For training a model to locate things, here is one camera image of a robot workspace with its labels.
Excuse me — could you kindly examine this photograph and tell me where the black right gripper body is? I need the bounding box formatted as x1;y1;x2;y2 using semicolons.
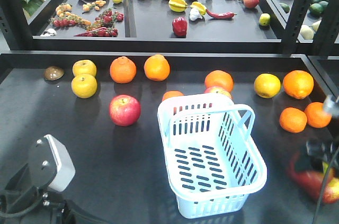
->
295;139;338;172

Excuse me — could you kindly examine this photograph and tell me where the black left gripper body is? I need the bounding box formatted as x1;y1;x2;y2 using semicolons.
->
1;164;106;223

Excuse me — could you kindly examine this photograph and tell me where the red apple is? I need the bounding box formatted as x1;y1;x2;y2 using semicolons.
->
287;152;339;205
109;94;141;127
204;86;233;100

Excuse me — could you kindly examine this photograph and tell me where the light blue plastic basket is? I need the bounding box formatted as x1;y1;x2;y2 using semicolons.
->
157;93;267;219

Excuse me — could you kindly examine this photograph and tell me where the orange right front left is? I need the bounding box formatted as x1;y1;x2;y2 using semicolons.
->
279;107;307;133

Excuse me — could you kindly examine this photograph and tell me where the large orange far right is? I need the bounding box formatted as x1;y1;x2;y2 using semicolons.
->
283;70;314;100

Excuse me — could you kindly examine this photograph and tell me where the yellow grapefruit right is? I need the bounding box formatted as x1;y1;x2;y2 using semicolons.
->
254;73;281;98

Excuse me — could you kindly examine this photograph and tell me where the orange beside centre apple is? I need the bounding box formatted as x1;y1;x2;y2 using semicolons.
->
204;70;234;92

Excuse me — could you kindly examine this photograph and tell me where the black wooden fruit display table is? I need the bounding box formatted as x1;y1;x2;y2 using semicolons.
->
1;51;338;223

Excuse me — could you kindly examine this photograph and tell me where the brown mushroom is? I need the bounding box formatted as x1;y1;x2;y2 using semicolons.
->
43;66;65;81

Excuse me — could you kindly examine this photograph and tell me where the yellow pear front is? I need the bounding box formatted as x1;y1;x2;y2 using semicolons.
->
71;74;97;98

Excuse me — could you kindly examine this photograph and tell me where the yellow pear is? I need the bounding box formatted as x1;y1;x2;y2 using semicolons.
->
71;74;97;98
72;59;97;77

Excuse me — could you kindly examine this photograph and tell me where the yellow pear back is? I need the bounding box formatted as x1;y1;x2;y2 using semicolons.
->
72;59;97;77

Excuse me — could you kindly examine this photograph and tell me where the small orange centre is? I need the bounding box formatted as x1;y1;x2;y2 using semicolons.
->
162;91;184;101

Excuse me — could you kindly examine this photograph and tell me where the orange back left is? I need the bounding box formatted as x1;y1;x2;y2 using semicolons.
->
110;56;137;84

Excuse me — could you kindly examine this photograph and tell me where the red chili pepper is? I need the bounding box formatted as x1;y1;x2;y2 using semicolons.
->
206;10;237;20

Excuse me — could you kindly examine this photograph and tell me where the white garlic bulb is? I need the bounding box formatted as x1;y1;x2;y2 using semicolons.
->
189;7;203;21

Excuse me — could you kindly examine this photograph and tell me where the red bell pepper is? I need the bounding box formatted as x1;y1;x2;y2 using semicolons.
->
172;17;188;37

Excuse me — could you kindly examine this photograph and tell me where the black back display tray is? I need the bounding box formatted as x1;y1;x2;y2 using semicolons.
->
29;0;286;53

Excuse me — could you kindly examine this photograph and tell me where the yellow starfruit left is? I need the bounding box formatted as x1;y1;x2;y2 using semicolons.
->
168;0;188;12

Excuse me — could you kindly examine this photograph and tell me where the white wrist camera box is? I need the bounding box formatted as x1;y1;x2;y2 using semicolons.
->
323;95;339;118
28;135;75;192

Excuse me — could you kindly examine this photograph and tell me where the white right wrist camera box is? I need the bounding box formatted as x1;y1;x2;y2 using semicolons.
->
323;95;339;118

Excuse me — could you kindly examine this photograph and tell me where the black perforated rack post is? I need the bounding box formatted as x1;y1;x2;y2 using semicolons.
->
280;0;338;56

